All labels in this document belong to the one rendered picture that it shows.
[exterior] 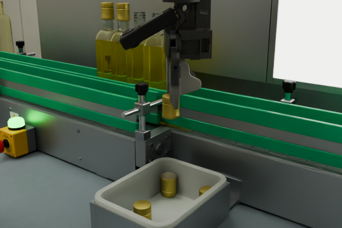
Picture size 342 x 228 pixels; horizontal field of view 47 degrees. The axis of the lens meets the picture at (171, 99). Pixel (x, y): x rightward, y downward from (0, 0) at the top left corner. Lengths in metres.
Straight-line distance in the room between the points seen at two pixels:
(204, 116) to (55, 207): 0.38
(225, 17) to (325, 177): 0.45
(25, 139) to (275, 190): 0.68
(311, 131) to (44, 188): 0.61
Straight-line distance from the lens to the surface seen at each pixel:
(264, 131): 0.83
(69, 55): 1.48
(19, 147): 1.16
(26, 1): 4.02
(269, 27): 0.96
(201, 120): 0.90
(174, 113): 0.77
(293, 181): 0.82
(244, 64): 1.00
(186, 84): 0.74
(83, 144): 1.02
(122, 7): 1.03
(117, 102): 0.92
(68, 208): 0.90
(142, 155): 0.88
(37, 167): 1.10
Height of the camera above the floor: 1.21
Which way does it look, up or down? 17 degrees down
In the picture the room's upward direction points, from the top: straight up
